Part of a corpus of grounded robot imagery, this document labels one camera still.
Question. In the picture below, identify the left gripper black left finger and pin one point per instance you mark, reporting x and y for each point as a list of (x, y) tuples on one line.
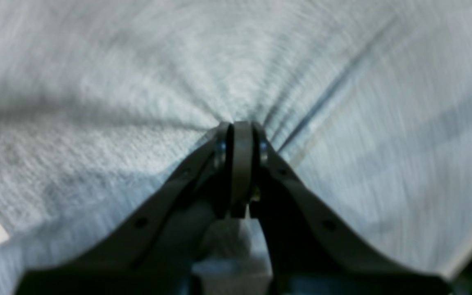
[(152, 252)]

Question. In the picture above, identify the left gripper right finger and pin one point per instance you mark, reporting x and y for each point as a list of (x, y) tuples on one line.
[(312, 250)]

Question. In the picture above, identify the grey T-shirt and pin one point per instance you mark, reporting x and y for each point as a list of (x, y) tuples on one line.
[(369, 102)]

